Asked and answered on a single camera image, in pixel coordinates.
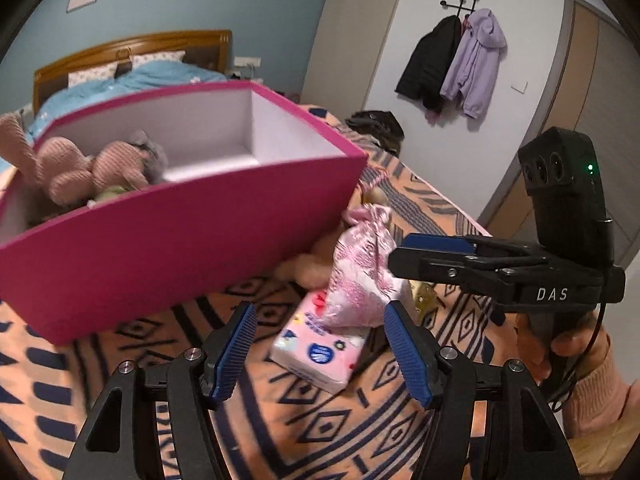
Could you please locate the pink cardboard box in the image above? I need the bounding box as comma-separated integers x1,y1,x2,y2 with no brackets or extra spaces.
0,81,369,346

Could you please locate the purple hooded jacket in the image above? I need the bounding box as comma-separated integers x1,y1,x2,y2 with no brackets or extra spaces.
440,8,507,120

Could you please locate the bedside clutter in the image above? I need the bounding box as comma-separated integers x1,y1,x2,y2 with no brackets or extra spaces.
230,66,266,84

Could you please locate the wooden door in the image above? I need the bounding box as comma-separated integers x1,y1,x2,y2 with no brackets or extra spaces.
482,0,640,271

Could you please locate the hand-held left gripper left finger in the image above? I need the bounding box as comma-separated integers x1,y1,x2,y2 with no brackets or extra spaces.
62,301,258,480

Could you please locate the pink floral drawstring bag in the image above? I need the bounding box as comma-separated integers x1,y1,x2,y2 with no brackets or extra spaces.
320,203,416,331

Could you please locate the white dotted pillow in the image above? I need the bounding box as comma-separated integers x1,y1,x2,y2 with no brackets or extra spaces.
67,65,118,88
131,51,186,68

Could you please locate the orange patterned blanket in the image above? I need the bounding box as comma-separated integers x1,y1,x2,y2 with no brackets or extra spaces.
0,105,571,480

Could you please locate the black jacket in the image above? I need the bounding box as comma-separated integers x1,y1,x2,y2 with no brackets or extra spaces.
395,15,463,115

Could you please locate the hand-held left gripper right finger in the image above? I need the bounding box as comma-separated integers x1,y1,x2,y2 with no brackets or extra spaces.
384,300,581,480

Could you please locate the green plush toy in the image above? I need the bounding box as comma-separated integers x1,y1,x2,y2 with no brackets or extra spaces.
92,185,137,204

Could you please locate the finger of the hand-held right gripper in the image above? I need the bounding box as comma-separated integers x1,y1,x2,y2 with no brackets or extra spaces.
400,233,549,264
389,247,501,302

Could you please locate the grey plush toy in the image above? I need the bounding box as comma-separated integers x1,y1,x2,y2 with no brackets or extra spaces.
127,130,171,183

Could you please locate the beige wardrobe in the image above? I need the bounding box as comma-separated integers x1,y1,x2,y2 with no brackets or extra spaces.
300,0,413,121

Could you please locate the person's right hand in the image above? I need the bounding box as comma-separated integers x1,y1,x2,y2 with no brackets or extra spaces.
516,310,608,386

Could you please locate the black wall coat rack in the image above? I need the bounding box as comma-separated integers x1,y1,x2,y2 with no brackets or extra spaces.
440,0,479,18

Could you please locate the pink plush rabbit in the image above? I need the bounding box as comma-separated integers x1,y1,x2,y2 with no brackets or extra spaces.
0,112,151,206

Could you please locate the wooden bed headboard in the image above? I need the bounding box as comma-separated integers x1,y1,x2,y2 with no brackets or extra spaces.
32,30,234,111

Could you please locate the beige quilted garment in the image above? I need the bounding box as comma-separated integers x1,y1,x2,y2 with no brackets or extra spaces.
565,410,640,480

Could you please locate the dark bag on floor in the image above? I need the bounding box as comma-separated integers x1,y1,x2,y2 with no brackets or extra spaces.
345,110,405,156

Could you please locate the pink floral tissue pack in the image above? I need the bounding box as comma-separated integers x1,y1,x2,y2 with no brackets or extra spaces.
270,287,373,395

